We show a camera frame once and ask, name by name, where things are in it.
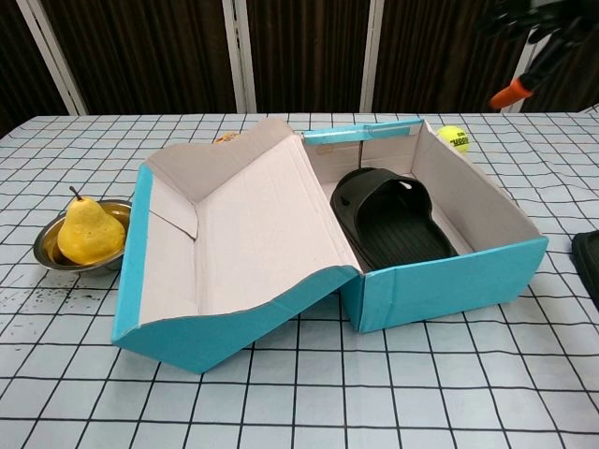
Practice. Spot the yellow snack packet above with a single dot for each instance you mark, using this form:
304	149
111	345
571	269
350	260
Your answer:
227	138

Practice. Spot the white black checkered tablecloth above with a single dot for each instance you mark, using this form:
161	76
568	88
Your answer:
281	402

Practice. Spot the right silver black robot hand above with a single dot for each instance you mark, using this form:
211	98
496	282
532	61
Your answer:
552	51

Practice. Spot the yellow pear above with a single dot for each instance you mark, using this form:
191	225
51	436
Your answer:
91	229

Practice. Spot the yellow-green tennis ball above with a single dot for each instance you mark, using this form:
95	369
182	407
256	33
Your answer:
454	138

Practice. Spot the steel bowl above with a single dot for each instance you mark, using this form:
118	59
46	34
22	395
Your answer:
47	255

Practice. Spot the light blue shoe box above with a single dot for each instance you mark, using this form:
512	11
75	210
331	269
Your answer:
252	243

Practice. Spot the black rubber slipper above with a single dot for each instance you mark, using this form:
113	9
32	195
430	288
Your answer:
398	234
588	276

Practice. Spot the white partition frame post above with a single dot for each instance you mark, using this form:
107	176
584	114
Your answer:
54	51
238	51
524	70
380	51

